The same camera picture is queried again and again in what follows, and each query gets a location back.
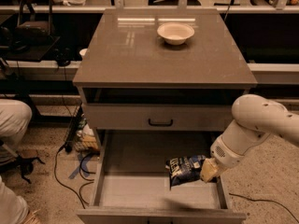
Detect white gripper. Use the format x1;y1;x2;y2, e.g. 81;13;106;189
200;135;243;183

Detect blue chip bag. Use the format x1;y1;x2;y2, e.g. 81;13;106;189
165;155;206;187

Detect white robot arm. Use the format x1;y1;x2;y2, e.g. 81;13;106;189
200;94;299;182

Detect open grey middle drawer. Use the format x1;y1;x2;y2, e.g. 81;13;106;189
77;131;246;224

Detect grey drawer cabinet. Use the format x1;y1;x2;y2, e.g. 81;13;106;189
72;7;258;151

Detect black bag on shelf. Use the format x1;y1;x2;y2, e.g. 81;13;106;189
15;0;53;45

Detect black office chair base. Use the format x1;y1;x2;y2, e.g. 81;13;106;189
0;156;44;184

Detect person knee beige trousers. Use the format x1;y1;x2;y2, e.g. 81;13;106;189
0;176;29;224

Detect person leg beige trousers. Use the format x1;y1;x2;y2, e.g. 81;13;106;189
0;99;32;151

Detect black cable on floor right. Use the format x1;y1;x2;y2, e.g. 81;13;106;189
229;192;299;224

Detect black cable on floor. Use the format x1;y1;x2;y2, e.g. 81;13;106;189
53;143;97;209
229;192;299;224

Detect closed top drawer black handle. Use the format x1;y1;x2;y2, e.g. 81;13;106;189
82;104;233;131

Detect wire basket with items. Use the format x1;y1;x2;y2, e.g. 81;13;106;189
63;106;99;153

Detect black cable on floor left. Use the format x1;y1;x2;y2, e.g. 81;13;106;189
53;143;97;209

